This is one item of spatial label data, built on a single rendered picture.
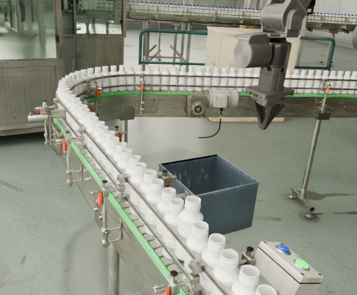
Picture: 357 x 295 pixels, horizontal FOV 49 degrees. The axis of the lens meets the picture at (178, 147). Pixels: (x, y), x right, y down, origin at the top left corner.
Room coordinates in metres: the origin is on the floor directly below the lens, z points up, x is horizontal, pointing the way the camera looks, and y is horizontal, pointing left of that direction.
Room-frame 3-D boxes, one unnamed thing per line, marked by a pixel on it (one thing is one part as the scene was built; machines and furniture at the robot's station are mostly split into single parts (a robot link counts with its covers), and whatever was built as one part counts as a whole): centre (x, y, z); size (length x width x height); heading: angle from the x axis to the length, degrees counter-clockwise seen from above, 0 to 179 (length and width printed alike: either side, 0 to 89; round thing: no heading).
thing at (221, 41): (5.44, -0.87, 0.59); 1.10 x 0.62 x 1.18; 102
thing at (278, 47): (0.88, -0.20, 1.55); 0.07 x 0.06 x 0.07; 122
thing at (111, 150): (1.27, 0.23, 1.08); 0.06 x 0.06 x 0.17
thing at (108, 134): (1.32, 0.25, 1.08); 0.06 x 0.06 x 0.17
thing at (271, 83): (0.88, -0.20, 1.49); 0.10 x 0.07 x 0.07; 127
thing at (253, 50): (0.86, -0.17, 1.58); 0.12 x 0.09 x 0.12; 122
